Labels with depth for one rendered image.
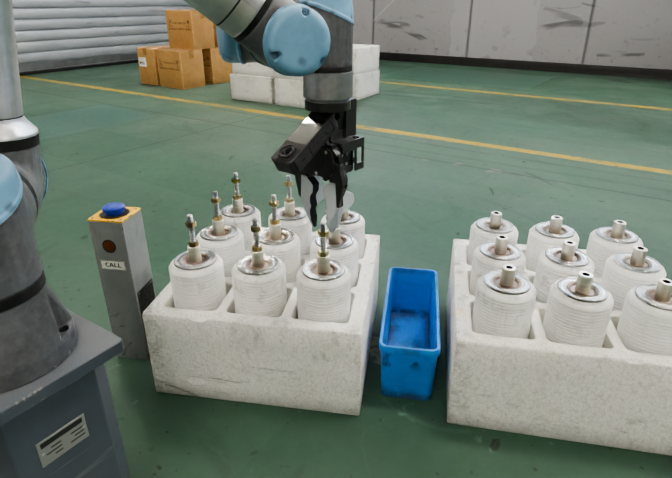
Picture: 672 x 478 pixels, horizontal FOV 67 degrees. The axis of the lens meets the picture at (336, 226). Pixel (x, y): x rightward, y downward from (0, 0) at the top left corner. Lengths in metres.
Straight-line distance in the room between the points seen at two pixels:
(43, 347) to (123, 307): 0.45
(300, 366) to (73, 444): 0.37
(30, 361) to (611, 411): 0.83
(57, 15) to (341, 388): 5.60
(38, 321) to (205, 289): 0.35
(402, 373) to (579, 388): 0.29
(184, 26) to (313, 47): 4.05
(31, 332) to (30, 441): 0.12
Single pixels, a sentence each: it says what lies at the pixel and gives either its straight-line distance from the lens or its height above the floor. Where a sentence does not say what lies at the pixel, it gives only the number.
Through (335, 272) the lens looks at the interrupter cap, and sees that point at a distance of 0.87.
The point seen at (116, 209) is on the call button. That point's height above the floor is 0.33.
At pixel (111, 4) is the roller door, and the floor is 0.63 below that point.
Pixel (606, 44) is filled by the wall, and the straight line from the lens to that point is 5.79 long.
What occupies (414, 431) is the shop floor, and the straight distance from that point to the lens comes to 0.96.
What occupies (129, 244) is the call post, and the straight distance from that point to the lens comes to 1.02.
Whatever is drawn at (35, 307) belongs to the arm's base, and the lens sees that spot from 0.66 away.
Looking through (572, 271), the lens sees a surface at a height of 0.25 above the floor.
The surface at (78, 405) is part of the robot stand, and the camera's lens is 0.71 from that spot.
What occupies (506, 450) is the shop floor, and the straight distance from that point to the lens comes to 0.96.
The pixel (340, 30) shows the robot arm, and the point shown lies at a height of 0.64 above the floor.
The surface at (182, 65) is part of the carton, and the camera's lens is 4.48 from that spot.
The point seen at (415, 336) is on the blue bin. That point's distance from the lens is 1.16.
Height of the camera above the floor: 0.68
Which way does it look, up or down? 24 degrees down
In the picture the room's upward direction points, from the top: straight up
